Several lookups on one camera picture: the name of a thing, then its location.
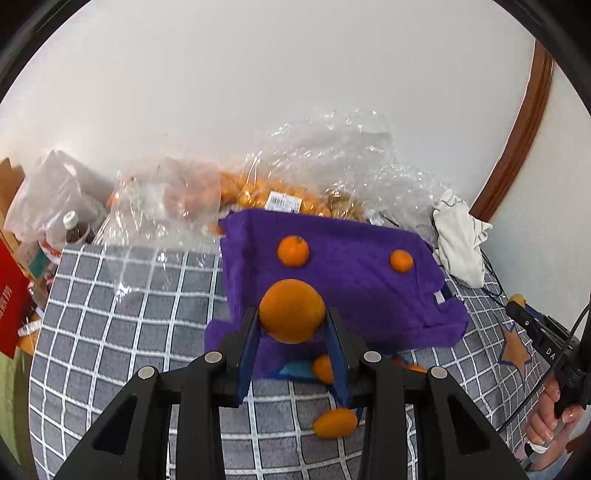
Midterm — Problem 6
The small orange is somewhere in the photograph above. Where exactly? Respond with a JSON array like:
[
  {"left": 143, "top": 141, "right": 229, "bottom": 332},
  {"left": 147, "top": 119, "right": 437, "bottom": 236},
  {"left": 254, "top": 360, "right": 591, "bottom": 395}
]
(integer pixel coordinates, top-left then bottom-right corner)
[{"left": 389, "top": 249, "right": 415, "bottom": 274}]

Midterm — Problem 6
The small yellow kumquat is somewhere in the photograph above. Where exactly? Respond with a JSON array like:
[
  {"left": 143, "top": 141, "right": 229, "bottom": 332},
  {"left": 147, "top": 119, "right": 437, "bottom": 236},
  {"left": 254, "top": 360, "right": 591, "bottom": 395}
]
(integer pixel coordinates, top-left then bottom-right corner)
[{"left": 509, "top": 294, "right": 526, "bottom": 308}]

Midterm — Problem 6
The right hand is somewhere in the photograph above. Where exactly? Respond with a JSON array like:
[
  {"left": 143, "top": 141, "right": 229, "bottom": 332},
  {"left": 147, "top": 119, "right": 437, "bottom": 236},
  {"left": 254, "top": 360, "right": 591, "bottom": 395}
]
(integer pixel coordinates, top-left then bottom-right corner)
[{"left": 526, "top": 374, "right": 586, "bottom": 479}]

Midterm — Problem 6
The oval orange on sheet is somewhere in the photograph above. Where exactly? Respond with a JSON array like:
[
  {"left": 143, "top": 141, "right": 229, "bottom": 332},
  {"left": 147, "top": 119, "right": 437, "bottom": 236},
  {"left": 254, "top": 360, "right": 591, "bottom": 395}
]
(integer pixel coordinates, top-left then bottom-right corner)
[{"left": 312, "top": 408, "right": 359, "bottom": 440}]

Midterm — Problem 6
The orange under towel edge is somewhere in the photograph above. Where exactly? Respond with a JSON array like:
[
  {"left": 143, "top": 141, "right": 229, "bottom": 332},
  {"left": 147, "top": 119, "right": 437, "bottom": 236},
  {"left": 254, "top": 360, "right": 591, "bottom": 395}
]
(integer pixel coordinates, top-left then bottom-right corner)
[{"left": 311, "top": 354, "right": 335, "bottom": 385}]

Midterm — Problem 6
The white cloth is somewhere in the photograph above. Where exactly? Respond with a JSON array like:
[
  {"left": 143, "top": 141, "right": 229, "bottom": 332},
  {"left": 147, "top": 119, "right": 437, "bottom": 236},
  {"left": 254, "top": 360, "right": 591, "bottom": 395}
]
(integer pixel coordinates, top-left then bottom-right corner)
[{"left": 433, "top": 189, "right": 493, "bottom": 289}]

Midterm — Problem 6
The blue bowl under towel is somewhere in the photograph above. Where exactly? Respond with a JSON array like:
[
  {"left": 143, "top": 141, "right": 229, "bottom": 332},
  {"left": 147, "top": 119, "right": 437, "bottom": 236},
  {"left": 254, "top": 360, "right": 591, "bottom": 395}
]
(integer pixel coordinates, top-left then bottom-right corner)
[{"left": 277, "top": 361, "right": 317, "bottom": 381}]

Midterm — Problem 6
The grey checked bedsheet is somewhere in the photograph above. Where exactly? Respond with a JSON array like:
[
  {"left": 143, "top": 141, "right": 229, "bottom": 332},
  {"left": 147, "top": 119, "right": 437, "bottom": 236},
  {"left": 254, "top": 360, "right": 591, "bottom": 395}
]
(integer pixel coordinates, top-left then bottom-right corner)
[{"left": 29, "top": 246, "right": 546, "bottom": 479}]

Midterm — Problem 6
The purple towel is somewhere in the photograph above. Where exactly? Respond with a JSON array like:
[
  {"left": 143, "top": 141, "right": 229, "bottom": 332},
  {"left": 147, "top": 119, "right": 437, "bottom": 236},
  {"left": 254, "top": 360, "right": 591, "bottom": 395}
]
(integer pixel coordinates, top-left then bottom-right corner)
[{"left": 204, "top": 209, "right": 470, "bottom": 355}]

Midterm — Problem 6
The red box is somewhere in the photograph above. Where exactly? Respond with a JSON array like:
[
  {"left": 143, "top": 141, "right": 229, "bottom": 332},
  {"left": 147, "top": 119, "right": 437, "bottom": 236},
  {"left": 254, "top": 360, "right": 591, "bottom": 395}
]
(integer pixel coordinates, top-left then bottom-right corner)
[{"left": 0, "top": 243, "right": 32, "bottom": 358}]

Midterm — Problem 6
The clear bag of tangerines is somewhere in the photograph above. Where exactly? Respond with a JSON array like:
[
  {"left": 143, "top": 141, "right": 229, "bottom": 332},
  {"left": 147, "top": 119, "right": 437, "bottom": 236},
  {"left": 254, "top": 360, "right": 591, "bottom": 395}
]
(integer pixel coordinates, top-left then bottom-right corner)
[{"left": 95, "top": 156, "right": 221, "bottom": 253}]

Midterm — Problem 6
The white capped bottle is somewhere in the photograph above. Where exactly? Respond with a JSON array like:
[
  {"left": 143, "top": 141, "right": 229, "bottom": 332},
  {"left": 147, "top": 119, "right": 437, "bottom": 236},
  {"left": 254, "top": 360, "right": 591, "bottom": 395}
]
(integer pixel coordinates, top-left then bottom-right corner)
[{"left": 62, "top": 210, "right": 94, "bottom": 244}]

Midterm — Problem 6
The white barcode label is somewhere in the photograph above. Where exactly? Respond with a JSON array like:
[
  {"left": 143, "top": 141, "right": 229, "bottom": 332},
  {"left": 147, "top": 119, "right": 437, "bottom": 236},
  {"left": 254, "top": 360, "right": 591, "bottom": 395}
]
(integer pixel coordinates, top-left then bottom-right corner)
[{"left": 264, "top": 191, "right": 303, "bottom": 214}]

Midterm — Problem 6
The large clear plastic bag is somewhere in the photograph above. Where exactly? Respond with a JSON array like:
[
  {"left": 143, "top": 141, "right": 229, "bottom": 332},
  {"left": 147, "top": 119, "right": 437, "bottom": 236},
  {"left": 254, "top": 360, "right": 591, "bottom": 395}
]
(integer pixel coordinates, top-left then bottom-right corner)
[{"left": 221, "top": 110, "right": 446, "bottom": 244}]

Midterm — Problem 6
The white plastic bag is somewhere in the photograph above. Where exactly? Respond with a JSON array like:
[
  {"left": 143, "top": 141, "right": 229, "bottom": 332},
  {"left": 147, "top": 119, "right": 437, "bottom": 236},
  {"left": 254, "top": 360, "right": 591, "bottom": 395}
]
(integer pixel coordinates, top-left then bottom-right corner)
[{"left": 4, "top": 150, "right": 107, "bottom": 251}]

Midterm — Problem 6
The black cable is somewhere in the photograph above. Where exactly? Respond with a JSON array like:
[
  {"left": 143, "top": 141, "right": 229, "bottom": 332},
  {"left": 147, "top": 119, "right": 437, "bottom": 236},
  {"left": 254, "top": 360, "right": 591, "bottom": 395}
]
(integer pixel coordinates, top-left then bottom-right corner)
[{"left": 476, "top": 248, "right": 509, "bottom": 305}]

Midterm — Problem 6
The brown wooden door frame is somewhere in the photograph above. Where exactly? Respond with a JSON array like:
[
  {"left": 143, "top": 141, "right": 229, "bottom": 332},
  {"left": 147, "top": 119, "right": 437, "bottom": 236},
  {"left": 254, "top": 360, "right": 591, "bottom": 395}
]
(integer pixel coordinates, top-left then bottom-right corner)
[{"left": 470, "top": 40, "right": 554, "bottom": 222}]

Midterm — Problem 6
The wooden chair frame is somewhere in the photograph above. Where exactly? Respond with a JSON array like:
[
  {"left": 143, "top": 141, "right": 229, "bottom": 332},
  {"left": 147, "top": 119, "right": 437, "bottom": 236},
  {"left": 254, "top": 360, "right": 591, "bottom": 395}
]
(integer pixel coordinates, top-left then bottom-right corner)
[{"left": 0, "top": 158, "right": 25, "bottom": 252}]

